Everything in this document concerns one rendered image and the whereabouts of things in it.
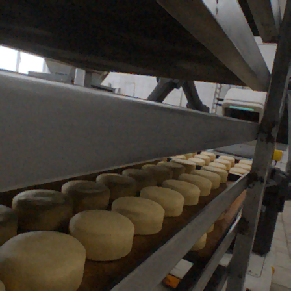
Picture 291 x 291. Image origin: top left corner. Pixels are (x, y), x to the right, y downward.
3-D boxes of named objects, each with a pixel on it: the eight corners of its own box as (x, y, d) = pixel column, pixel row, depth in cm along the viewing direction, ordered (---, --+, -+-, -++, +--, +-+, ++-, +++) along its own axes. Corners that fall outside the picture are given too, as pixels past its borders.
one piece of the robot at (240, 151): (206, 173, 167) (213, 137, 164) (256, 186, 154) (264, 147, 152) (198, 177, 153) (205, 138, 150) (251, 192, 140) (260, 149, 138)
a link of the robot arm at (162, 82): (187, 80, 123) (165, 75, 129) (184, 70, 118) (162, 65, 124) (130, 158, 108) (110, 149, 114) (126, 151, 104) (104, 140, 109)
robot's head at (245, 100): (228, 106, 167) (228, 85, 157) (267, 112, 158) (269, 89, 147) (221, 122, 159) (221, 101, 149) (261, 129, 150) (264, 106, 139)
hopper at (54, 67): (37, 72, 204) (40, 52, 203) (81, 82, 257) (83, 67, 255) (72, 76, 195) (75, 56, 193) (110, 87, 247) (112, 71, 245)
